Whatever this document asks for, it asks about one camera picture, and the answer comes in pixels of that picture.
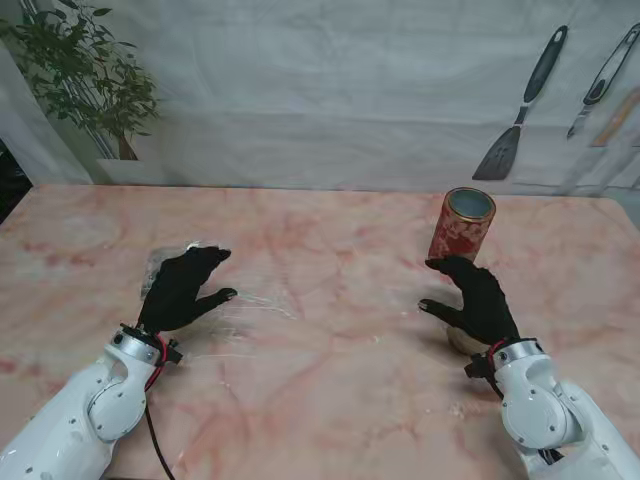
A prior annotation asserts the black red right arm cable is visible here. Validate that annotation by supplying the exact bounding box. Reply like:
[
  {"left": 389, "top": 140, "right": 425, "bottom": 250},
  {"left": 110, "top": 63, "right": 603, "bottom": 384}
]
[{"left": 537, "top": 446, "right": 567, "bottom": 467}]

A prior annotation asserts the wooden handle knife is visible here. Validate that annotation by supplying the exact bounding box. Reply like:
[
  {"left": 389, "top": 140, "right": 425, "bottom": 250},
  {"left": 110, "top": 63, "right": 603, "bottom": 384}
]
[{"left": 589, "top": 87, "right": 640, "bottom": 148}]

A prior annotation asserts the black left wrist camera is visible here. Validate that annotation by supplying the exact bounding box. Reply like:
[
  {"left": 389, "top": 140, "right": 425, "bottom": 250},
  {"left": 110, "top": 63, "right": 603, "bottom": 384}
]
[{"left": 159, "top": 338, "right": 184, "bottom": 367}]

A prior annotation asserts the black slotted spatula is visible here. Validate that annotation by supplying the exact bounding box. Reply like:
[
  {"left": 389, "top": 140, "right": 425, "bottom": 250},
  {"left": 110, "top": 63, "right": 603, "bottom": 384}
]
[{"left": 471, "top": 25, "right": 570, "bottom": 181}]

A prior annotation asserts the round bronze canister lid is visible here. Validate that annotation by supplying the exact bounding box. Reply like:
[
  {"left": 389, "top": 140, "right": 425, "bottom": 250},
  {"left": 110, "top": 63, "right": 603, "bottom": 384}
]
[{"left": 446, "top": 324, "right": 489, "bottom": 355}]

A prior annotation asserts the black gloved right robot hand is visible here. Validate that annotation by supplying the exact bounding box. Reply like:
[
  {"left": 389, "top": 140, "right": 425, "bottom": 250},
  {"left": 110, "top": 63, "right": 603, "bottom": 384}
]
[{"left": 418, "top": 255, "right": 521, "bottom": 347}]

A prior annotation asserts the clear plastic bag of teabags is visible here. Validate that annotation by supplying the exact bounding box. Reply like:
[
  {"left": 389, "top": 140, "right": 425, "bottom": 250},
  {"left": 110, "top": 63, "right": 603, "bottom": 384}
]
[{"left": 139, "top": 242, "right": 204, "bottom": 301}]

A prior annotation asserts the black red left arm cable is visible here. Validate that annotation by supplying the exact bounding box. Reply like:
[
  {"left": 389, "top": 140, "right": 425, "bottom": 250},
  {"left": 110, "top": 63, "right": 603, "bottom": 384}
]
[{"left": 143, "top": 339, "right": 175, "bottom": 480}]

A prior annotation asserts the black handled peeler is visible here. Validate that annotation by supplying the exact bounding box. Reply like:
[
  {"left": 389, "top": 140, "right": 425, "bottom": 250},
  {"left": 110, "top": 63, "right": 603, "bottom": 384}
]
[{"left": 566, "top": 22, "right": 640, "bottom": 140}]

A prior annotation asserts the red floral tea canister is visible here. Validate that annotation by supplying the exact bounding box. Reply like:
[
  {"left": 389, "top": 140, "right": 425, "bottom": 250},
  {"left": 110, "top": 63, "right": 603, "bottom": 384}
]
[{"left": 427, "top": 186, "right": 497, "bottom": 266}]

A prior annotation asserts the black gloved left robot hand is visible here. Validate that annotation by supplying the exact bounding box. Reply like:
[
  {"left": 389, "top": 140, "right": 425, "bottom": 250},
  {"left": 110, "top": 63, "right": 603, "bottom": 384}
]
[{"left": 138, "top": 245, "right": 239, "bottom": 335}]

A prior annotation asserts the green leafy plant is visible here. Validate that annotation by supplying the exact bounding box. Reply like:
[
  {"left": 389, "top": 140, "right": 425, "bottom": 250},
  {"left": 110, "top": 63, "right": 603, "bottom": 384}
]
[{"left": 0, "top": 0, "right": 164, "bottom": 161}]

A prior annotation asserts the black red arm cable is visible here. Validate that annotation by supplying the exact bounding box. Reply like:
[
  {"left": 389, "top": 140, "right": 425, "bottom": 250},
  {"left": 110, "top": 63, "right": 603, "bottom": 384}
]
[
  {"left": 537, "top": 446, "right": 567, "bottom": 467},
  {"left": 143, "top": 339, "right": 175, "bottom": 480}
]

